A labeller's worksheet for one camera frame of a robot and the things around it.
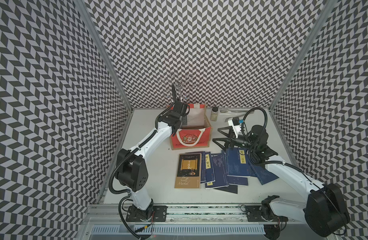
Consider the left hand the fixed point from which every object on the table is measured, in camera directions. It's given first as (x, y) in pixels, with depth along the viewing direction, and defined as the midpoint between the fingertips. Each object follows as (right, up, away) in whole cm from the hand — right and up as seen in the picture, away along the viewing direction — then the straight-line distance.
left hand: (179, 118), depth 87 cm
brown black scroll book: (+5, -32, -4) cm, 32 cm away
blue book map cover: (+24, -27, -1) cm, 36 cm away
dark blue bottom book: (+29, -39, -6) cm, 49 cm away
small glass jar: (+24, +3, +21) cm, 32 cm away
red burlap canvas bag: (+10, -9, -4) cm, 14 cm away
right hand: (+20, -10, -14) cm, 26 cm away
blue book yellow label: (+17, -31, -3) cm, 36 cm away
